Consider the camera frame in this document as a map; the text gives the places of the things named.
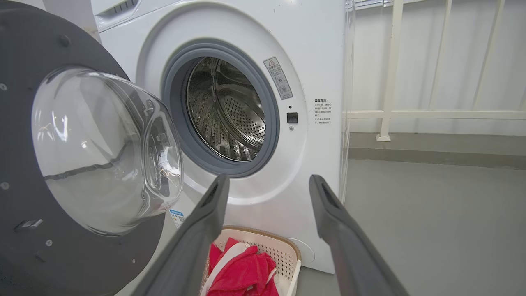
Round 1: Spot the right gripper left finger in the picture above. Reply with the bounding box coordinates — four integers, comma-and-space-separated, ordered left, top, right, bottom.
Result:
131, 174, 230, 296

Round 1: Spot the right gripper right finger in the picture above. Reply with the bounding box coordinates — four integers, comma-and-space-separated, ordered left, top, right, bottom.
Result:
309, 174, 410, 296

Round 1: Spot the red and white garment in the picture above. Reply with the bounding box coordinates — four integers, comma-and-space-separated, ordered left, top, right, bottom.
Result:
208, 237, 241, 275
201, 242, 281, 296

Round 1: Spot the black glass washing machine door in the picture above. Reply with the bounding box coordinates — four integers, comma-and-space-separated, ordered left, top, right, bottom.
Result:
0, 0, 185, 296

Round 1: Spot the cream perforated laundry basket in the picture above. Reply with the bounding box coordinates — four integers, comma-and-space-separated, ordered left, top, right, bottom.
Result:
199, 225, 302, 296

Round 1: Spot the steel washing machine drum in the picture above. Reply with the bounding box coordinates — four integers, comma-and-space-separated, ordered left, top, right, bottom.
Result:
187, 56, 267, 162

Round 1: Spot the white washing machine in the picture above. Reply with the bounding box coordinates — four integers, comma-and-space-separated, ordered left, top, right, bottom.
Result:
91, 0, 356, 275

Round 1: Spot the blue energy label sticker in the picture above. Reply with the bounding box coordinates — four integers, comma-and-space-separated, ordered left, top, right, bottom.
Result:
169, 209, 186, 230

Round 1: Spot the round drain filter cover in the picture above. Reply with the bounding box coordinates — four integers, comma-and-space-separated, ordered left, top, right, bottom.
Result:
287, 237, 316, 266

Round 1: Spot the black printed text label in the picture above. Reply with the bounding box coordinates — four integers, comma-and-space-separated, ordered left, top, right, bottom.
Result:
314, 98, 333, 125

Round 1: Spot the white metal railing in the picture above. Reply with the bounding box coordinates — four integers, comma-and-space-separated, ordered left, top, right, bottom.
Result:
346, 0, 526, 143

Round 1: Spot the grey warning sticker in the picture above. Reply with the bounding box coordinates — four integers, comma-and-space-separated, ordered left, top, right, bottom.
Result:
263, 56, 294, 100

